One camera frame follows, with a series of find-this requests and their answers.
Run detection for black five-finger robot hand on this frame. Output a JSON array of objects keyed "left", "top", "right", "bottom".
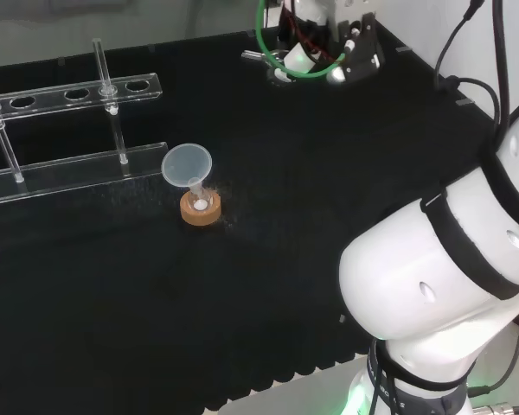
[{"left": 277, "top": 11, "right": 387, "bottom": 86}]

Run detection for cork ring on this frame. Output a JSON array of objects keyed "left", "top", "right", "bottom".
[{"left": 180, "top": 191, "right": 222, "bottom": 227}]

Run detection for thin black cable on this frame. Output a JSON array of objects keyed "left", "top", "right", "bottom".
[{"left": 433, "top": 0, "right": 485, "bottom": 91}]

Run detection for thick black cable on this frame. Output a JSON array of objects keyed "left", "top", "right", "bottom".
[{"left": 491, "top": 0, "right": 512, "bottom": 138}]

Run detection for pale board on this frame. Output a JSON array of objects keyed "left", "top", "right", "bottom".
[{"left": 215, "top": 354, "right": 375, "bottom": 415}]

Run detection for black cable with plug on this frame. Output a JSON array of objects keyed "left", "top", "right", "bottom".
[{"left": 444, "top": 74, "right": 503, "bottom": 144}]

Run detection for green cable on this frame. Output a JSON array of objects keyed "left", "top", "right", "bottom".
[{"left": 257, "top": 0, "right": 346, "bottom": 80}]

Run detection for translucent plastic funnel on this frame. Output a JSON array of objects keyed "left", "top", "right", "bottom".
[{"left": 161, "top": 143, "right": 214, "bottom": 201}]

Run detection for small round-bottom glass flask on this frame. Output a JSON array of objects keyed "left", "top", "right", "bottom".
[{"left": 187, "top": 176, "right": 211, "bottom": 213}]

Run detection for black cloth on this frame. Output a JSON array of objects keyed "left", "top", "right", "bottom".
[{"left": 0, "top": 19, "right": 503, "bottom": 415}]

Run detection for clear acrylic funnel stand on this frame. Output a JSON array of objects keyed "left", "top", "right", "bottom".
[{"left": 0, "top": 37, "right": 170, "bottom": 209}]

